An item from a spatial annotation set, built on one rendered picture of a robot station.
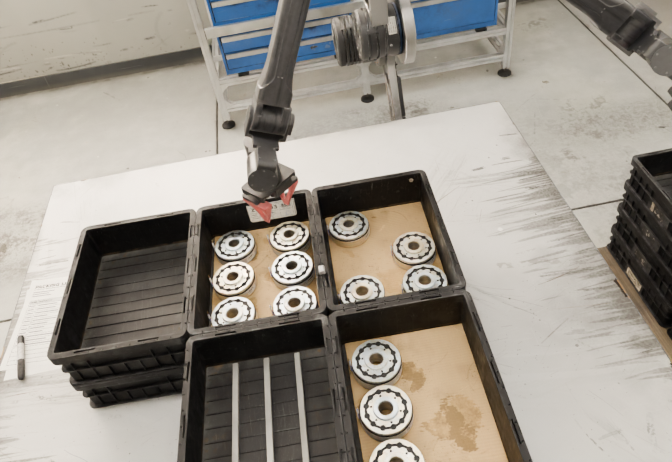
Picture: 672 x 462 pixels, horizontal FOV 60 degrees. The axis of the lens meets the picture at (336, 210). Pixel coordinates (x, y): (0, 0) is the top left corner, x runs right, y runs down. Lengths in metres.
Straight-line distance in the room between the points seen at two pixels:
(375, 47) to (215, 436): 1.06
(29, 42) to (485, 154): 3.23
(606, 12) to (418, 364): 0.77
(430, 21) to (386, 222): 1.98
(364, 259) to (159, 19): 2.98
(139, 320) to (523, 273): 0.97
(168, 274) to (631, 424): 1.11
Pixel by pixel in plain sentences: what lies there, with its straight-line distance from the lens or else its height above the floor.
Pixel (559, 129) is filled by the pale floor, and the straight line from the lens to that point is 3.26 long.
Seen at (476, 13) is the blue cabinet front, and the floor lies 0.41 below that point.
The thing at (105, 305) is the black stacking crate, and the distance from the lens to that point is 1.56.
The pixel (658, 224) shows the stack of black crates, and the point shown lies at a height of 0.48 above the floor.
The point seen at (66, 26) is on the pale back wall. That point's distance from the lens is 4.27.
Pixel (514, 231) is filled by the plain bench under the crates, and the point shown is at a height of 0.70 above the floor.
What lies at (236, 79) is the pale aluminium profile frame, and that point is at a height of 0.30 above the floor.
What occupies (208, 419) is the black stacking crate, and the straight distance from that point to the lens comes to 1.29.
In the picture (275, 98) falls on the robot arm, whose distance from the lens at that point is 1.08.
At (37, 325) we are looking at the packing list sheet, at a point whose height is 0.70.
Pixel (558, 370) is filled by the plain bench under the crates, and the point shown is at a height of 0.70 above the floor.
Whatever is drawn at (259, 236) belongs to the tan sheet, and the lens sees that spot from 1.56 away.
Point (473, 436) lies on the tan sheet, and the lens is 1.20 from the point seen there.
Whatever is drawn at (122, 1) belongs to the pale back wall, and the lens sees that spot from 4.13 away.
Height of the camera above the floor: 1.92
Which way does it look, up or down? 44 degrees down
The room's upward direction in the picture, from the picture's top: 9 degrees counter-clockwise
